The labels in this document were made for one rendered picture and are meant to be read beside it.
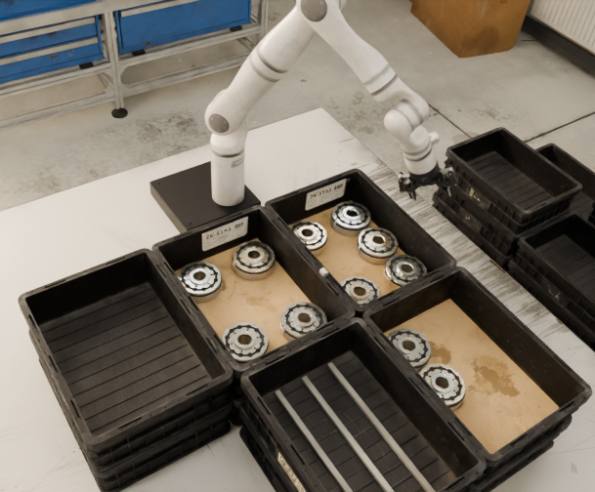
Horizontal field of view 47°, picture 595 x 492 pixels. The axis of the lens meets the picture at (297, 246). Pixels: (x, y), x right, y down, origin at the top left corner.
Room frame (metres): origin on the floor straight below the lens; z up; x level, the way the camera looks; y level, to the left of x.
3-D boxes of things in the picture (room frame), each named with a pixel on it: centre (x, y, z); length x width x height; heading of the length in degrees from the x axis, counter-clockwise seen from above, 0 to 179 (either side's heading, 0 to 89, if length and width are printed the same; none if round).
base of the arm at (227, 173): (1.44, 0.21, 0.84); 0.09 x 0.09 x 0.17; 28
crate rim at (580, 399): (0.85, -0.39, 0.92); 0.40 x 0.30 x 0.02; 38
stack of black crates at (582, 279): (1.62, -0.98, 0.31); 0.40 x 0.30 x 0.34; 39
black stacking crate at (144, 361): (0.79, 0.33, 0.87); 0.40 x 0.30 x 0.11; 38
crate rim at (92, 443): (0.79, 0.33, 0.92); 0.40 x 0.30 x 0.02; 38
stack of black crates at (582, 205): (2.19, -1.04, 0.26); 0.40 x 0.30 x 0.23; 39
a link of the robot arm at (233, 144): (1.44, 0.22, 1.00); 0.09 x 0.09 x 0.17; 77
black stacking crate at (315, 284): (0.98, 0.09, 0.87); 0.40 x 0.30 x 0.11; 38
